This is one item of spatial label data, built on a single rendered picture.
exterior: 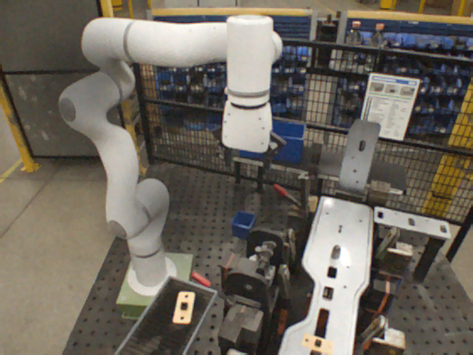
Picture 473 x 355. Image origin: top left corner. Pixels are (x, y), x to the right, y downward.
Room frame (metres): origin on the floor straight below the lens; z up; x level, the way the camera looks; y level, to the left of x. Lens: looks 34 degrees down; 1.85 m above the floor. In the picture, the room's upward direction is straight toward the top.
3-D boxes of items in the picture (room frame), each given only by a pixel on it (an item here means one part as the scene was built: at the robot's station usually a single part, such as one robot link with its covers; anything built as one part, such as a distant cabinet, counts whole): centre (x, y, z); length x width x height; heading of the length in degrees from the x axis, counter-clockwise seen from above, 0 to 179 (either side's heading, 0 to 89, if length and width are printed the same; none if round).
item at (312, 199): (1.00, -0.30, 0.88); 0.04 x 0.04 x 0.36; 69
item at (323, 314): (0.62, -0.28, 0.84); 0.12 x 0.05 x 0.29; 69
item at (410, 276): (0.89, -0.80, 0.84); 0.11 x 0.06 x 0.29; 69
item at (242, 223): (1.20, -0.03, 0.74); 0.11 x 0.10 x 0.09; 159
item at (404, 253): (0.76, -0.56, 0.87); 0.12 x 0.09 x 0.35; 69
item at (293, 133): (1.43, -0.18, 1.10); 0.30 x 0.17 x 0.13; 76
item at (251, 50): (0.65, -0.03, 1.70); 0.09 x 0.08 x 0.13; 156
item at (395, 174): (1.36, -0.36, 1.02); 0.90 x 0.22 x 0.03; 69
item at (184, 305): (0.46, 0.12, 1.17); 0.08 x 0.04 x 0.01; 177
